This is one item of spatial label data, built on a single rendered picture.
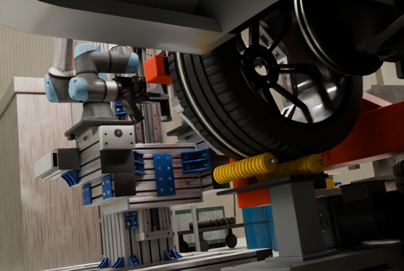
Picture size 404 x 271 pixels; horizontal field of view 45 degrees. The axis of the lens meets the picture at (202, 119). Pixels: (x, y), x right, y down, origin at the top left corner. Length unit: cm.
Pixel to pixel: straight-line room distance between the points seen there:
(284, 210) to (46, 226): 425
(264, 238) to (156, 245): 394
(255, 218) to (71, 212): 219
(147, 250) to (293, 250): 92
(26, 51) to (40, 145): 601
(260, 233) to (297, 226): 467
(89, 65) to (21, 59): 970
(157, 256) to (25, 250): 333
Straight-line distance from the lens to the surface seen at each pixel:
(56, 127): 573
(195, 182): 217
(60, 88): 205
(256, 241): 619
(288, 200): 149
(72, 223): 561
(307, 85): 182
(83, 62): 169
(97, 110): 205
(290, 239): 150
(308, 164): 145
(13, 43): 1146
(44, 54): 1154
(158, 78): 152
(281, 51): 190
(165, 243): 230
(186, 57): 142
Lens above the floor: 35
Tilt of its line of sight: 13 degrees up
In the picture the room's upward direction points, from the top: 7 degrees counter-clockwise
